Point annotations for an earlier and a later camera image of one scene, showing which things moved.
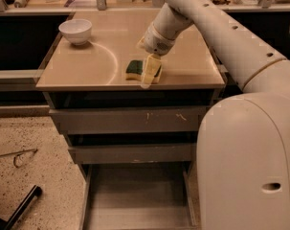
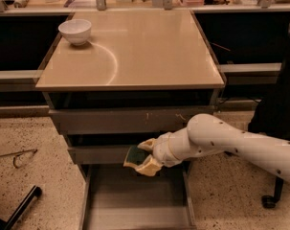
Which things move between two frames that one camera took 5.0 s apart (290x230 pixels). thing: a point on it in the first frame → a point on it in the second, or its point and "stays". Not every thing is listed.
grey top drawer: [126, 121] stays
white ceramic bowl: [77, 31] stays
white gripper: [158, 44] → [162, 151]
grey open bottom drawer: [140, 195] stays
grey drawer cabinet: [139, 145] stays
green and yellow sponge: [134, 71] → [135, 156]
